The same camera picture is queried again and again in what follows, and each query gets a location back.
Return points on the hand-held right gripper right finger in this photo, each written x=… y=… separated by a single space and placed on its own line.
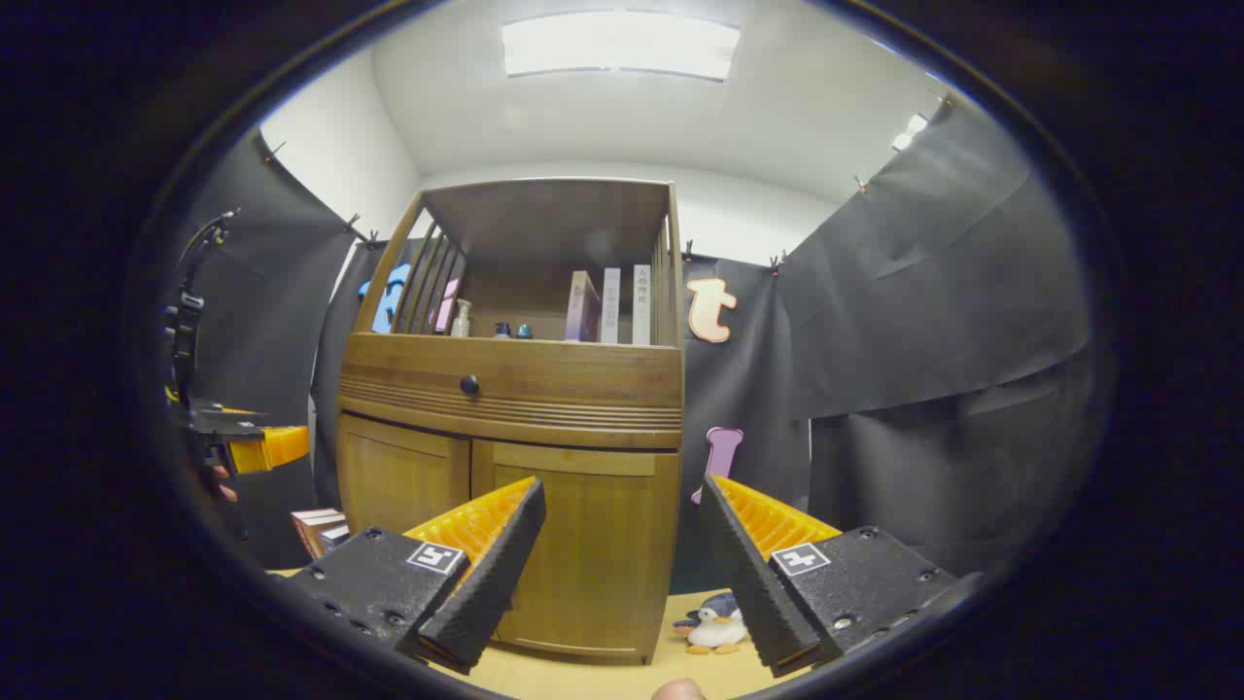
x=758 y=583

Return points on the penguin plush toy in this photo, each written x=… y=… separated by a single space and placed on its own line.
x=717 y=622

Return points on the small ceiling light panel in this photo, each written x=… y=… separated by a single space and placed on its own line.
x=910 y=132

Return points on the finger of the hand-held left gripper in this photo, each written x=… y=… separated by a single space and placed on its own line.
x=277 y=447

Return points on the wooden cabinet door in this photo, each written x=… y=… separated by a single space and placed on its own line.
x=389 y=476
x=603 y=544

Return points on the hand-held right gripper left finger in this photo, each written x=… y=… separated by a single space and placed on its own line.
x=486 y=583

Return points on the black backdrop cloth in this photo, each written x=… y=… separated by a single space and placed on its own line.
x=923 y=292

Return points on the wooden double-door shoe cabinet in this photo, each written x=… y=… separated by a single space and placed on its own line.
x=544 y=219

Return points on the large ceiling light panel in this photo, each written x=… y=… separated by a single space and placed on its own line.
x=622 y=44

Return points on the black round drawer knob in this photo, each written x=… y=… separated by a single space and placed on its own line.
x=469 y=384

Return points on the white pump bottle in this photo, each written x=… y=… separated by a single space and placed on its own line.
x=461 y=321

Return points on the pale grey upright book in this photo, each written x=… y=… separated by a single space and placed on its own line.
x=610 y=306

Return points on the wooden cabinet drawer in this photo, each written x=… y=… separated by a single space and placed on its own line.
x=583 y=379

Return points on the white upright book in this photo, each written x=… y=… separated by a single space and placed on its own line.
x=641 y=306

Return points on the white and blue lying book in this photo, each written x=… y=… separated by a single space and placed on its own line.
x=335 y=538

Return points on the red-brown lying book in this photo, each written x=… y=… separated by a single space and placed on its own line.
x=309 y=525

